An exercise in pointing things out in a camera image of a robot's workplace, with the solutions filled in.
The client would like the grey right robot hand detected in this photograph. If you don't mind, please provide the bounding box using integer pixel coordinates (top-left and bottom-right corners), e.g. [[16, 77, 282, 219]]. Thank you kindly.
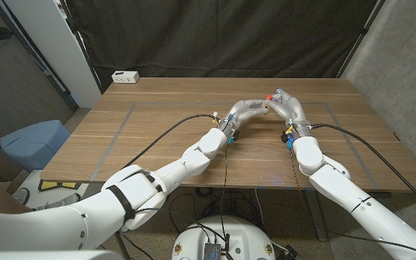
[[264, 88, 312, 137]]

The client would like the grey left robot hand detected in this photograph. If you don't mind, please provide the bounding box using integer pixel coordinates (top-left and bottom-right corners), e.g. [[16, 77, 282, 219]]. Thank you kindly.
[[217, 99, 269, 135]]

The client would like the black backdrop curtain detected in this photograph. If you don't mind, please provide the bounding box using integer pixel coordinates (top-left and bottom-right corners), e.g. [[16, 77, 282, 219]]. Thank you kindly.
[[63, 0, 388, 91]]

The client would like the black backdrop stand pole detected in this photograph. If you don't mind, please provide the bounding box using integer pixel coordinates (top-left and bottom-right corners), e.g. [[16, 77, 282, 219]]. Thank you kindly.
[[336, 0, 388, 79], [58, 0, 105, 95]]

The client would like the grey table leg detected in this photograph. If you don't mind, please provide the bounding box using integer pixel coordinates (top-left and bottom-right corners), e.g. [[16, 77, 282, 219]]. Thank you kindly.
[[303, 189, 329, 242]]

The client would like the white power strip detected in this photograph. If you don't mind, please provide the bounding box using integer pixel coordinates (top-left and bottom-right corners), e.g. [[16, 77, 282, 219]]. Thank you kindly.
[[111, 70, 140, 85]]

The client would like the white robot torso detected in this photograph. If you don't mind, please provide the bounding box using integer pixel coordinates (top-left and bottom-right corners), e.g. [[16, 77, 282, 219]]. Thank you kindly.
[[171, 215, 277, 260]]

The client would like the grey finned electronics box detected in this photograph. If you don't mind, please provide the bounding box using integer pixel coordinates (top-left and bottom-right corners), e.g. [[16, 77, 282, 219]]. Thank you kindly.
[[203, 242, 222, 260]]

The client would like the yellow black floor sign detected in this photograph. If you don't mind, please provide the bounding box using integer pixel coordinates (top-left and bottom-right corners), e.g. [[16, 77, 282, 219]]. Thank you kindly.
[[38, 179, 82, 191]]

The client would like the grey sneaker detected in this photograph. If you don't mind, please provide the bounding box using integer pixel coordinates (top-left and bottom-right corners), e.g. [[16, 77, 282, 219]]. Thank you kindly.
[[34, 193, 82, 211], [11, 187, 31, 207]]

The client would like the blue padded stool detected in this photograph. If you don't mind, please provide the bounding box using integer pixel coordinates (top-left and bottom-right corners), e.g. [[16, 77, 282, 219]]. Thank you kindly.
[[0, 120, 71, 173]]

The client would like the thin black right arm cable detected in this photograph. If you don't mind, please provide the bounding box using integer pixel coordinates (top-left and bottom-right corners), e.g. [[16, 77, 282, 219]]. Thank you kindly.
[[287, 142, 416, 254]]

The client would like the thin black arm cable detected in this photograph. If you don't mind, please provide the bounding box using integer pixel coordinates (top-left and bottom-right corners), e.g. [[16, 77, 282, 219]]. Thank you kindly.
[[219, 142, 230, 250], [287, 142, 416, 254]]

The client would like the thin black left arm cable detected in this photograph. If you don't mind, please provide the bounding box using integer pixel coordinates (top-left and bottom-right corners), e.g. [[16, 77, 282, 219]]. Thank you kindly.
[[219, 142, 230, 250]]

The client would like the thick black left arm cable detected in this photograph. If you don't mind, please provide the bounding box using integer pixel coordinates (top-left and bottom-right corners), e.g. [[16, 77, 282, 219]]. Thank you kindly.
[[116, 113, 222, 260]]

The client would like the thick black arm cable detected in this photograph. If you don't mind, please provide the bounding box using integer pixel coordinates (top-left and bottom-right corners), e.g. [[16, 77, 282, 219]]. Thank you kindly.
[[116, 113, 222, 260], [311, 123, 416, 217]]

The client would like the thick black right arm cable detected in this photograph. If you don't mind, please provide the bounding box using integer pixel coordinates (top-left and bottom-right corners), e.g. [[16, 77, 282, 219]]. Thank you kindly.
[[311, 123, 416, 217]]

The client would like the black floor cable tangle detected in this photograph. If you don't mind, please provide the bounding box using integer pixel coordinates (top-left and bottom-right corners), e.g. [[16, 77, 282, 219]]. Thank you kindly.
[[168, 186, 263, 232]]

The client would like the white hanging cable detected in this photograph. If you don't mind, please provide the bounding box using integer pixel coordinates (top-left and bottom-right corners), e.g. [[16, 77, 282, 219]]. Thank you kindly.
[[253, 188, 266, 228]]

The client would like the black door frame strip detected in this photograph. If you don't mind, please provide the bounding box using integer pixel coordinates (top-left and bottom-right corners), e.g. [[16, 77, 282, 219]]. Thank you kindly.
[[0, 0, 79, 110]]

